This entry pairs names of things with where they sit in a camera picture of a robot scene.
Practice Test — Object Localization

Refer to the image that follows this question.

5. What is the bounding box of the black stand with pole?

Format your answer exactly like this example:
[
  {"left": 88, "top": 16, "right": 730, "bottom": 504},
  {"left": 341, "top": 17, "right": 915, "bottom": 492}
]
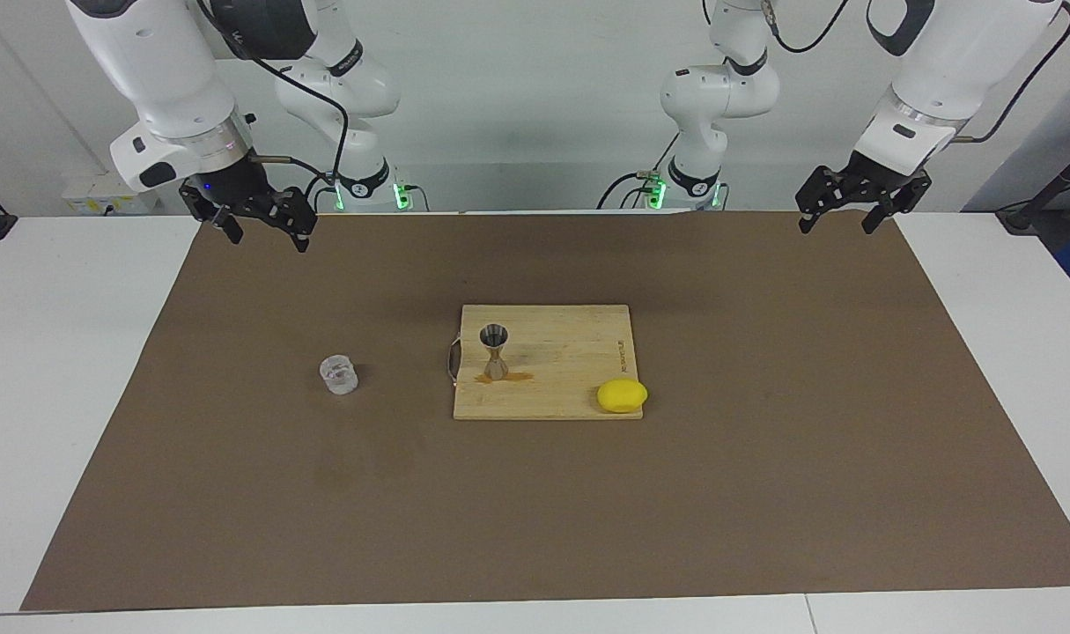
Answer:
[{"left": 997, "top": 136, "right": 1070, "bottom": 235}]

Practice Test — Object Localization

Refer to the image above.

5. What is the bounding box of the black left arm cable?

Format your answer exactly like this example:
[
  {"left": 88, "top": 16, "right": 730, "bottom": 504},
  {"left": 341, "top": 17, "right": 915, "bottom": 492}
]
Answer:
[{"left": 768, "top": 0, "right": 1070, "bottom": 144}]

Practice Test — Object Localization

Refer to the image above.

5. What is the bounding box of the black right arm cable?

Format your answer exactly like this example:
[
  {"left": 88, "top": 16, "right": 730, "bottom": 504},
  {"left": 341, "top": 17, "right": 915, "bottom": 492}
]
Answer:
[{"left": 196, "top": 0, "right": 351, "bottom": 190}]

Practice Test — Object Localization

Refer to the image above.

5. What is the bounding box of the small clear glass cup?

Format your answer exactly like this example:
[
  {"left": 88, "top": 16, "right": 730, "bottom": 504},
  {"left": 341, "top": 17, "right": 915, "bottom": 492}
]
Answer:
[{"left": 319, "top": 355, "right": 359, "bottom": 395}]

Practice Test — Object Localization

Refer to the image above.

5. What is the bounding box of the brown table mat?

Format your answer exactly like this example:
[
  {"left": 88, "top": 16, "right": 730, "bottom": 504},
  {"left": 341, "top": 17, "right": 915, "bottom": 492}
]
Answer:
[{"left": 19, "top": 210, "right": 1070, "bottom": 613}]

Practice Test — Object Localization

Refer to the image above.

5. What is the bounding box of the black base cable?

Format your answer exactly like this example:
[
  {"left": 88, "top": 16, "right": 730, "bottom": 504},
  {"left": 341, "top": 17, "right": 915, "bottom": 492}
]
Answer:
[
  {"left": 597, "top": 132, "right": 682, "bottom": 210},
  {"left": 300, "top": 170, "right": 342, "bottom": 214}
]

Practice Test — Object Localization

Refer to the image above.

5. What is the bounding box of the bamboo cutting board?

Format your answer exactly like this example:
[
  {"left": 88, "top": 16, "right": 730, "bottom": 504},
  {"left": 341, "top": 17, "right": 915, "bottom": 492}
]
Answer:
[{"left": 446, "top": 304, "right": 646, "bottom": 422}]

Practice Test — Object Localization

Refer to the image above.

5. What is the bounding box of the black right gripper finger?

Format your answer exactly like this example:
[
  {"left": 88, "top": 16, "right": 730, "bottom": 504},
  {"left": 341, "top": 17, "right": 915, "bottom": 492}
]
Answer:
[
  {"left": 180, "top": 181, "right": 245, "bottom": 246},
  {"left": 266, "top": 189, "right": 318, "bottom": 254}
]

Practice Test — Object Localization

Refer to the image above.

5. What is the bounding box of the black left base cable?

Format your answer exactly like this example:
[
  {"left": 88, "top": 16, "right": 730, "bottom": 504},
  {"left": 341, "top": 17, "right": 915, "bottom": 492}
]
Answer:
[{"left": 597, "top": 132, "right": 682, "bottom": 210}]

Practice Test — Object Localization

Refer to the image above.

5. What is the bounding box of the yellow lemon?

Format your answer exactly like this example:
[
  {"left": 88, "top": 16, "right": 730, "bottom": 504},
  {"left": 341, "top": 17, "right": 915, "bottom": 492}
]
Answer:
[{"left": 596, "top": 378, "right": 650, "bottom": 415}]

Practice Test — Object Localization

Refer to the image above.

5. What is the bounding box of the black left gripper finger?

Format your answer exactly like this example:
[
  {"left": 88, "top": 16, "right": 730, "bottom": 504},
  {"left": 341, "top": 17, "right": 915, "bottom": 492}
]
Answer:
[
  {"left": 796, "top": 167, "right": 852, "bottom": 234},
  {"left": 862, "top": 172, "right": 932, "bottom": 235}
]

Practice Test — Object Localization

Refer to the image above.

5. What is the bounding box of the grey slanted panel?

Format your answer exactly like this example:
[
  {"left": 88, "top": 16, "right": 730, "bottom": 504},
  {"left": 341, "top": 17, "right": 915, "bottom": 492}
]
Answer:
[{"left": 962, "top": 57, "right": 1070, "bottom": 212}]

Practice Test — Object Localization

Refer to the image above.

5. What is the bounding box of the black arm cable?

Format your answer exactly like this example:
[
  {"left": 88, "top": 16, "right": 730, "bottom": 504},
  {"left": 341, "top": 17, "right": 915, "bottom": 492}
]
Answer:
[
  {"left": 196, "top": 0, "right": 351, "bottom": 190},
  {"left": 768, "top": 0, "right": 1070, "bottom": 144}
]

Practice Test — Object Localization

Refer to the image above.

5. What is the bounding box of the black right base cable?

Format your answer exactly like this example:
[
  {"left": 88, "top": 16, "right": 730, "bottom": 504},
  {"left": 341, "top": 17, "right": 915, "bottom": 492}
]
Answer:
[{"left": 300, "top": 170, "right": 342, "bottom": 214}]

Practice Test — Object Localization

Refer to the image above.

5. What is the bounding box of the steel cocktail jigger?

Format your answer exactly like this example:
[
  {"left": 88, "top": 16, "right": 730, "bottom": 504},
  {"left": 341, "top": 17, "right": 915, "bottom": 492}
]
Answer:
[{"left": 479, "top": 324, "right": 511, "bottom": 381}]

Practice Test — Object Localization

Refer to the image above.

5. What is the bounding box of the white wall socket box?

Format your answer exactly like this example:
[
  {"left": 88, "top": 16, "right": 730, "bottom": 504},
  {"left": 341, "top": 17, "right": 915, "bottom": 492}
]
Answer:
[{"left": 62, "top": 172, "right": 161, "bottom": 217}]

